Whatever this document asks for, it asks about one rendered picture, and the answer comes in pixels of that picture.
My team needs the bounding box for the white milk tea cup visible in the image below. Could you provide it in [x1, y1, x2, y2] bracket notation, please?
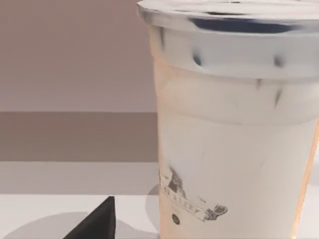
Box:
[136, 0, 319, 239]

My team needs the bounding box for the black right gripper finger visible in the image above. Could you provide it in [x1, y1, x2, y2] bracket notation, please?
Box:
[62, 196, 117, 239]

